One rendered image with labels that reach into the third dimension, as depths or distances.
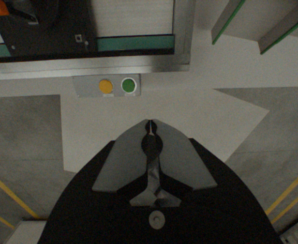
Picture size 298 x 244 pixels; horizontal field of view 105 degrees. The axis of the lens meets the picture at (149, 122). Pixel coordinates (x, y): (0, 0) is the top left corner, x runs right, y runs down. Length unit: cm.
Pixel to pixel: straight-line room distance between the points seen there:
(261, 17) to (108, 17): 36
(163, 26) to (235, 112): 46
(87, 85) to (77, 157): 47
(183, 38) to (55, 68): 38
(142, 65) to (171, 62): 9
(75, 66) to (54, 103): 139
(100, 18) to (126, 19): 7
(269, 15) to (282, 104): 187
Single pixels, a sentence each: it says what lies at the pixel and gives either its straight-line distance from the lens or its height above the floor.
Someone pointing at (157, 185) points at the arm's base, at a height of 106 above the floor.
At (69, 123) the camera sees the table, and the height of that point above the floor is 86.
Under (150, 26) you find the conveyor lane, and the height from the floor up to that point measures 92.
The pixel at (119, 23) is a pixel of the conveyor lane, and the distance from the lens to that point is 44.
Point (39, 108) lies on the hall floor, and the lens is 196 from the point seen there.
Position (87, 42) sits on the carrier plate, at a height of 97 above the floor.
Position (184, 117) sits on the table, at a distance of 56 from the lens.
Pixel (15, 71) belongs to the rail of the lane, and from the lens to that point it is 56.
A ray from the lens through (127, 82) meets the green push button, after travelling 38.
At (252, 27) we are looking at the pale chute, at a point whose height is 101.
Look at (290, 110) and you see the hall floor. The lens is 236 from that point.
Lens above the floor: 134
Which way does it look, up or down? 61 degrees down
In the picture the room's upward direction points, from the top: 179 degrees clockwise
